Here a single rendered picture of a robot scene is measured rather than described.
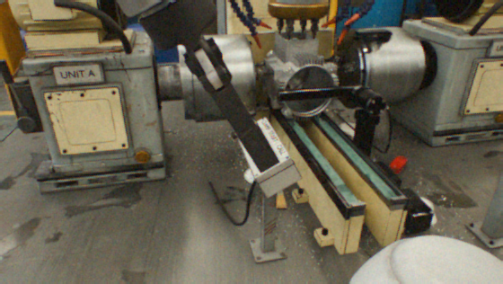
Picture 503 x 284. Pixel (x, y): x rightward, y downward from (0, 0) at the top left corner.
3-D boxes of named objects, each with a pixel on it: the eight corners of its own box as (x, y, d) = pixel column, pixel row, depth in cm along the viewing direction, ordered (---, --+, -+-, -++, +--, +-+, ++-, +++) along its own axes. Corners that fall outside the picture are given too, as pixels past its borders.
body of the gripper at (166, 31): (205, -18, 33) (251, 68, 37) (196, -24, 40) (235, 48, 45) (134, 25, 33) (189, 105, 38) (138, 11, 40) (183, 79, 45)
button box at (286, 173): (246, 151, 77) (233, 132, 74) (275, 134, 76) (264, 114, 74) (267, 199, 62) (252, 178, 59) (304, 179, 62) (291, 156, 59)
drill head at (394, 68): (305, 95, 131) (311, 23, 119) (407, 87, 139) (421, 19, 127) (335, 124, 110) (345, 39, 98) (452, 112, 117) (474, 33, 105)
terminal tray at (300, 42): (273, 55, 119) (274, 32, 115) (304, 53, 121) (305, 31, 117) (284, 65, 108) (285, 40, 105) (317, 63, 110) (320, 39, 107)
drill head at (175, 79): (142, 109, 120) (130, 31, 108) (250, 100, 127) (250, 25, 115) (138, 143, 99) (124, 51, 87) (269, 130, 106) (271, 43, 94)
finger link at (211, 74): (199, 28, 38) (204, 37, 33) (224, 70, 40) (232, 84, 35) (179, 39, 38) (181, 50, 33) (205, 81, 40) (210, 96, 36)
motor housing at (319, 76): (260, 100, 125) (260, 44, 116) (312, 95, 129) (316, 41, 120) (277, 124, 108) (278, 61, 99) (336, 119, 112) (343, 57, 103)
